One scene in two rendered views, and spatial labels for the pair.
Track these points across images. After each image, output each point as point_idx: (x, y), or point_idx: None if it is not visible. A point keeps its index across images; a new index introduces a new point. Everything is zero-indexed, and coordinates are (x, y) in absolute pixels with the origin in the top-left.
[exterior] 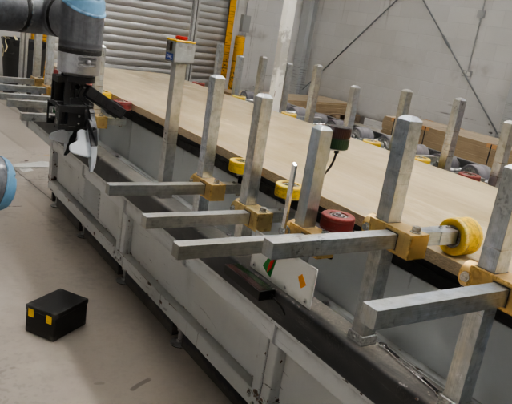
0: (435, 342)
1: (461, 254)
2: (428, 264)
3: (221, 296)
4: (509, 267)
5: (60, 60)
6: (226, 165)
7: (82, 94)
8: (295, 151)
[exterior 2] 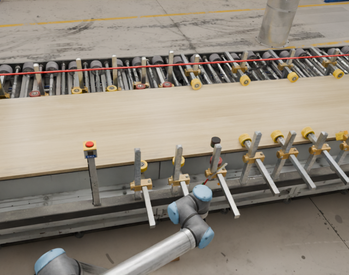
0: (236, 163)
1: None
2: None
3: (162, 207)
4: (251, 136)
5: (203, 216)
6: None
7: None
8: (108, 134)
